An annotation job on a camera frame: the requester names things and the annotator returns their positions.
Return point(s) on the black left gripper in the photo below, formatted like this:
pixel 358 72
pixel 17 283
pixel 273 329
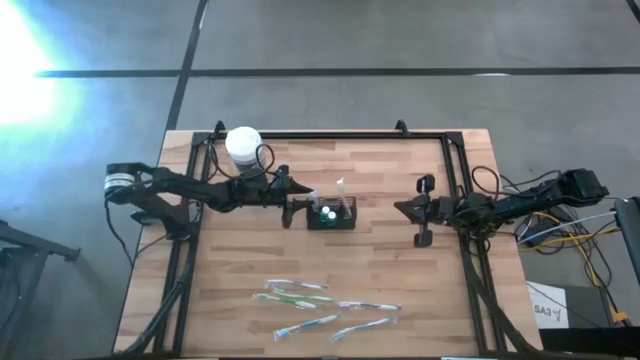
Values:
pixel 270 191

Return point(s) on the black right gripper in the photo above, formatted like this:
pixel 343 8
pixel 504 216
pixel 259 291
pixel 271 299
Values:
pixel 441 210

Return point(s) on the blue white toothbrush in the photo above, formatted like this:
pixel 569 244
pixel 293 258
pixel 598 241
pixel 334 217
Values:
pixel 315 200
pixel 362 328
pixel 307 326

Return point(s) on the teal cup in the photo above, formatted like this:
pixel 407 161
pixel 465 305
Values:
pixel 332 216

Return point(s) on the orange white toothbrush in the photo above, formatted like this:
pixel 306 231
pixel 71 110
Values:
pixel 342 192

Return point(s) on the green white toothbrush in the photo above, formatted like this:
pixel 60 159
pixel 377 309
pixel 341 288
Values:
pixel 287 301
pixel 305 296

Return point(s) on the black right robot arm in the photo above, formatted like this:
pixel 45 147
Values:
pixel 525 200

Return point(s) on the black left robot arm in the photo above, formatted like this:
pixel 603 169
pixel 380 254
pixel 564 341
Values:
pixel 200 189

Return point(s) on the Lysol wipes canister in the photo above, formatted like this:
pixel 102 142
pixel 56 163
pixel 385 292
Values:
pixel 243 142

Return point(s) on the white labelled box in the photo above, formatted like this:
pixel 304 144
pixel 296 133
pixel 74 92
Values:
pixel 547 305

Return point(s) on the black flat panel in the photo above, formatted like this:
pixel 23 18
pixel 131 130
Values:
pixel 629 235

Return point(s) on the black equipment case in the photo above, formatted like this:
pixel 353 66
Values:
pixel 595 342

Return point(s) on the black floor stand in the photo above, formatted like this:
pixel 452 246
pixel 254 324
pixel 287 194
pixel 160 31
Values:
pixel 30 242

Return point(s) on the black metal rig frame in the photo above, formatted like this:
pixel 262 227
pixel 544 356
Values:
pixel 350 135

